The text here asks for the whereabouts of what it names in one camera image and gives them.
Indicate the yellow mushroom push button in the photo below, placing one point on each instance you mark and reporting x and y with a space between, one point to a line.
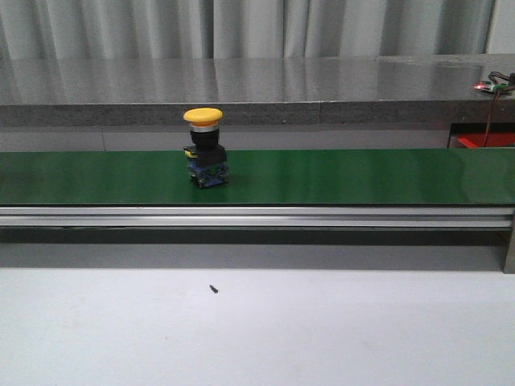
206 159

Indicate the grey stone counter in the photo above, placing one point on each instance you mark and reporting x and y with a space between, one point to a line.
276 91

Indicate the green conveyor belt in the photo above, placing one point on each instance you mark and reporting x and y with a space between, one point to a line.
268 177

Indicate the red plastic tray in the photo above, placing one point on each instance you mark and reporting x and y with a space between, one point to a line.
476 140

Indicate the small green circuit board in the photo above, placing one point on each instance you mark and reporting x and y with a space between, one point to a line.
490 87

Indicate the grey curtain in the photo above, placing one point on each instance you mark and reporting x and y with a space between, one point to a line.
60 30

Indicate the aluminium conveyor frame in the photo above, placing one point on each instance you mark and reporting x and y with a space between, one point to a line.
204 224

